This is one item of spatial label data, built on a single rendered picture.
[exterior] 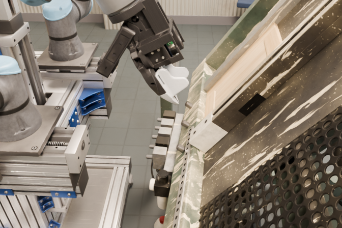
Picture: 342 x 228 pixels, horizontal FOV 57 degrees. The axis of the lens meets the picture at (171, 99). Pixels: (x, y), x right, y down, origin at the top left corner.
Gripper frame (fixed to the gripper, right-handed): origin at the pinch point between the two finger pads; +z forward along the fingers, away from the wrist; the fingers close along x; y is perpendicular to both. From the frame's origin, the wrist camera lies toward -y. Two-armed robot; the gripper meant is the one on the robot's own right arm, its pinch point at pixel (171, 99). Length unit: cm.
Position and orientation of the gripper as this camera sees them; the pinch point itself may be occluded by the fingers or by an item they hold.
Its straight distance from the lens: 61.8
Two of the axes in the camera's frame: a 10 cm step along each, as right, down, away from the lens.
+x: 0.5, -5.8, 8.1
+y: 8.9, -3.5, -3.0
